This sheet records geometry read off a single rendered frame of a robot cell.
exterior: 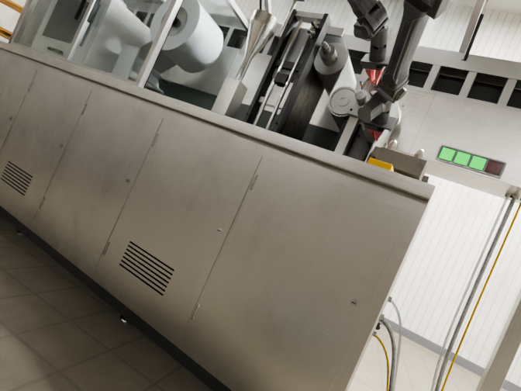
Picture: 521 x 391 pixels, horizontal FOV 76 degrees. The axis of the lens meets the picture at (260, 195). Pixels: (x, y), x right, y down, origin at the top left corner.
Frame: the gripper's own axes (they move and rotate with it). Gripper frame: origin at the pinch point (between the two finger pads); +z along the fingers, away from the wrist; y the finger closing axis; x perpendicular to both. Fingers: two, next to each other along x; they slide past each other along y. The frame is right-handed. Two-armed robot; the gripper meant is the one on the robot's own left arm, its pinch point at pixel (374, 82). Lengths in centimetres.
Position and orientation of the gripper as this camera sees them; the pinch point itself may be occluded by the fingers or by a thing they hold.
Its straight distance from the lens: 139.3
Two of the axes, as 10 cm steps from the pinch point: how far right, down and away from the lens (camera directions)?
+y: 8.4, 3.0, -4.6
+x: 5.3, -6.5, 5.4
